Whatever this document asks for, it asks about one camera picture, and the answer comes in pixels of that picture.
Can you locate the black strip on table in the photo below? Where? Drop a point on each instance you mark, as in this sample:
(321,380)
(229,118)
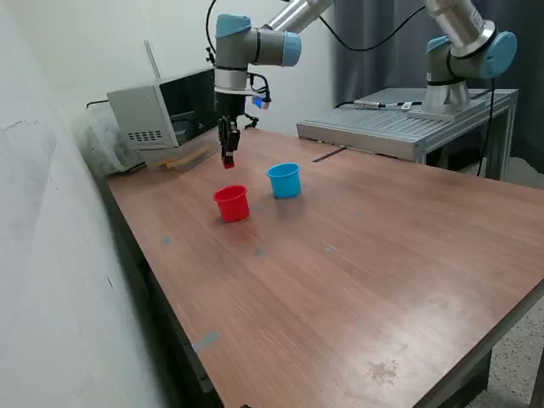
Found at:
(329,154)

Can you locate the silver microwave oven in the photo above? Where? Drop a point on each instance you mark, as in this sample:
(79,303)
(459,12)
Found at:
(149,110)

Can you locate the thin white rod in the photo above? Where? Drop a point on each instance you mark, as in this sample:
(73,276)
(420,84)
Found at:
(152,59)

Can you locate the translucent plastic storage box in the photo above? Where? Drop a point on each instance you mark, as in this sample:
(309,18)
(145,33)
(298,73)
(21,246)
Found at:
(102,144)

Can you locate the blue plastic cup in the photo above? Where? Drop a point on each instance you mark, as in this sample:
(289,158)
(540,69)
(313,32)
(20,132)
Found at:
(284,183)

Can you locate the aluminium robot base platform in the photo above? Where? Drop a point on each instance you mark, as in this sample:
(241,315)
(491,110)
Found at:
(374,127)

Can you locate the red plastic cup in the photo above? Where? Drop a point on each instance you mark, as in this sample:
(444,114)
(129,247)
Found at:
(231,206)

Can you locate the wooden stick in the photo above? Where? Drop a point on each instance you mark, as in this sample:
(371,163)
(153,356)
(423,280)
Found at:
(178,161)

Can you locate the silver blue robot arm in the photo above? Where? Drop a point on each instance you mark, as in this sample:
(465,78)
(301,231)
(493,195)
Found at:
(272,42)

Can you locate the red cube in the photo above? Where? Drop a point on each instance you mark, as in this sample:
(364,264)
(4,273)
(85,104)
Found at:
(229,165)

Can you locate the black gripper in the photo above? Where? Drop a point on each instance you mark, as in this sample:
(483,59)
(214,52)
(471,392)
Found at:
(230,104)

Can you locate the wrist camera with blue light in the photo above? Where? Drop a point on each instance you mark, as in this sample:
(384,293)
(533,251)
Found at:
(260,102)

